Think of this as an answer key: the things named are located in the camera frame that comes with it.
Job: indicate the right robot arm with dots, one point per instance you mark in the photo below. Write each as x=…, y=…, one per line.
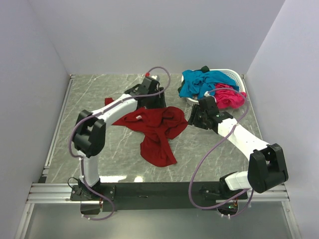
x=267, y=166

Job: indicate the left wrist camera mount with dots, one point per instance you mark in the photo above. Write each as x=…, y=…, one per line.
x=152, y=76

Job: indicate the pink t-shirt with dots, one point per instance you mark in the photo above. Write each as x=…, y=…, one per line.
x=226, y=98

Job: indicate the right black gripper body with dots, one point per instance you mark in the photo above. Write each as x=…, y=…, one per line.
x=198, y=118

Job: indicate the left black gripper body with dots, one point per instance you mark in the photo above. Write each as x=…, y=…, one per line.
x=155, y=101

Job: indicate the white laundry basket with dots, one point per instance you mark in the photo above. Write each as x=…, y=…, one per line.
x=230, y=73

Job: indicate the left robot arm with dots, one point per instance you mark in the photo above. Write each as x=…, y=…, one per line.
x=89, y=133

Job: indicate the red t-shirt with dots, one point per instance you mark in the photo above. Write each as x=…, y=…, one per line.
x=158, y=126

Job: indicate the dark green garment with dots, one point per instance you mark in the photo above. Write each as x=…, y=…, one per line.
x=204, y=69

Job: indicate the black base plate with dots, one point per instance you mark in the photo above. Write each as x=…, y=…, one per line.
x=165, y=195

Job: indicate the blue t-shirt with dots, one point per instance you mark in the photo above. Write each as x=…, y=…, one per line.
x=196, y=83

